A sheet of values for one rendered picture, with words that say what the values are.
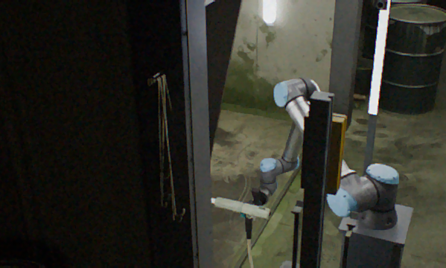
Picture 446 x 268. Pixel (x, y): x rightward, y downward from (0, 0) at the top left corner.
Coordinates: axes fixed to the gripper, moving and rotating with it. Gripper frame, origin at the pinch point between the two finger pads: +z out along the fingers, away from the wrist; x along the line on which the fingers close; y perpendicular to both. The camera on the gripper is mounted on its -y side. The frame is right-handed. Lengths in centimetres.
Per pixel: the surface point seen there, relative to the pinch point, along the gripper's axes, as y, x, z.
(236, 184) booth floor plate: 47, 45, -92
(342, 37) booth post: -34, 3, -209
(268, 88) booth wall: 21, 64, -209
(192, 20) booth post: -125, -7, 72
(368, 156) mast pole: 23, -41, -128
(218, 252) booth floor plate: 47, 25, -18
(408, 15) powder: -39, -37, -281
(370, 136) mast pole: 7, -40, -128
